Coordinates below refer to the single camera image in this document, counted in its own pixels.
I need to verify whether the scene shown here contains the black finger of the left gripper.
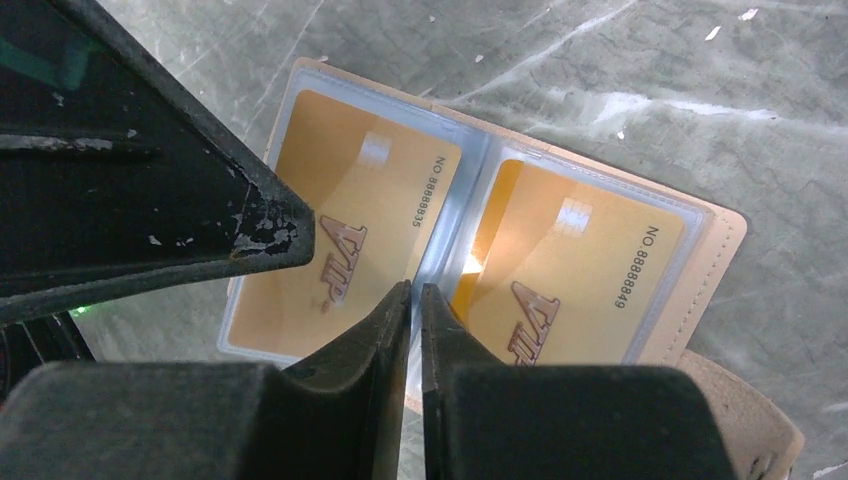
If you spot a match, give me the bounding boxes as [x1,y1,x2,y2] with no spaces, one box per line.
[1,1,315,324]

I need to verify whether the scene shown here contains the tan leather card holder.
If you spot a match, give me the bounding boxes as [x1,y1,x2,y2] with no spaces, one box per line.
[219,58,804,479]

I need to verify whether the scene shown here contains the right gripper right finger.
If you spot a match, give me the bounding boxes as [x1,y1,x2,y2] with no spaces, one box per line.
[420,284,735,479]

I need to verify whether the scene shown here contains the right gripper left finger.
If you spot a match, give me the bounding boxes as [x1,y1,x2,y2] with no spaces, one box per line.
[1,281,412,479]

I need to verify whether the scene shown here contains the gold card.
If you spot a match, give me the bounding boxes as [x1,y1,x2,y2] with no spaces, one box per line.
[226,90,461,357]
[452,159,685,366]

